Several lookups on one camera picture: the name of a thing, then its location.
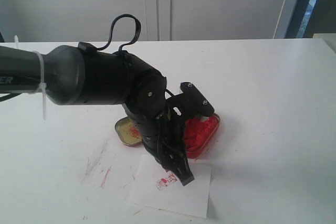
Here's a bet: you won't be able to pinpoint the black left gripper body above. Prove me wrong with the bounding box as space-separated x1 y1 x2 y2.
122 100 187 164

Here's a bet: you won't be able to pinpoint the white zip tie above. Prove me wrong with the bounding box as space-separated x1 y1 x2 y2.
24 50 47 120

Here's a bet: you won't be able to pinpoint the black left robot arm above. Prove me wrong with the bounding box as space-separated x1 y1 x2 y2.
1 42 194 185

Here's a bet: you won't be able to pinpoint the white paper sheet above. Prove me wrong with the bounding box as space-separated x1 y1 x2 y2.
129 155 211 218

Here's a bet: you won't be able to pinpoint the gold tin lid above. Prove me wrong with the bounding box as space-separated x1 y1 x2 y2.
114 117 142 147

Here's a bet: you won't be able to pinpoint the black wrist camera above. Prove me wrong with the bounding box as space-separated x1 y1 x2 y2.
167 82 215 121

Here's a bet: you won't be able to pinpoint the white cabinet doors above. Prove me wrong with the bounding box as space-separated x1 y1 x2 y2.
1 0 297 42

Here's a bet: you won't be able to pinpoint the beige side table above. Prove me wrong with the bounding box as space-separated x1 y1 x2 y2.
313 33 336 53

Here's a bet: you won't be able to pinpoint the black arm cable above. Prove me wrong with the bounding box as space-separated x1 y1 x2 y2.
96 14 142 53

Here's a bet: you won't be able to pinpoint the red ink pad tin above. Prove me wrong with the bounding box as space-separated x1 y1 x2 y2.
183 113 221 159

